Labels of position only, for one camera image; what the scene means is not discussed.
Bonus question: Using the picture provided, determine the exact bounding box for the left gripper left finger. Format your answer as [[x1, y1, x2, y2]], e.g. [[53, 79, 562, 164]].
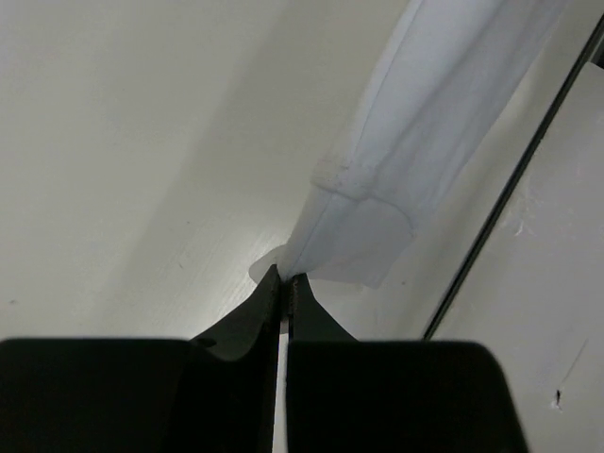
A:
[[1, 268, 279, 452]]

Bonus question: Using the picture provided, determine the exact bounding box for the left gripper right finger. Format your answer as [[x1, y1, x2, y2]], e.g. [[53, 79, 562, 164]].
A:
[[285, 275, 529, 452]]

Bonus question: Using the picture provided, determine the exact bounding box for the white skirt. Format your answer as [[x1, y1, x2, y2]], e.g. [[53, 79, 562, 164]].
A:
[[249, 1, 566, 288]]

